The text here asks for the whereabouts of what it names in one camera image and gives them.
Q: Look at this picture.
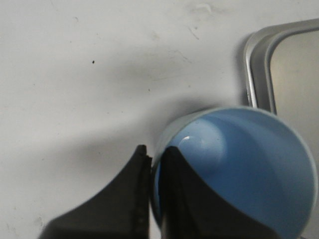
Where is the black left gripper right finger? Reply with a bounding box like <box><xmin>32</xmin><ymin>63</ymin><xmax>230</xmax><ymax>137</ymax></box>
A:
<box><xmin>159</xmin><ymin>146</ymin><xmax>279</xmax><ymax>239</ymax></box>

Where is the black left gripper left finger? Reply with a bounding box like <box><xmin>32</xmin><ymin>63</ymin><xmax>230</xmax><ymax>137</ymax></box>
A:
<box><xmin>39</xmin><ymin>145</ymin><xmax>152</xmax><ymax>239</ymax></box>

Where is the light blue plastic cup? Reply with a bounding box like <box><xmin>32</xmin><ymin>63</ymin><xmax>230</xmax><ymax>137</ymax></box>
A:
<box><xmin>154</xmin><ymin>107</ymin><xmax>318</xmax><ymax>239</ymax></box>

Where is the silver electronic kitchen scale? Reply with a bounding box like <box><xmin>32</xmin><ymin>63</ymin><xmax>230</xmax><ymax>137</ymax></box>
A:
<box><xmin>243</xmin><ymin>17</ymin><xmax>319</xmax><ymax>116</ymax></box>

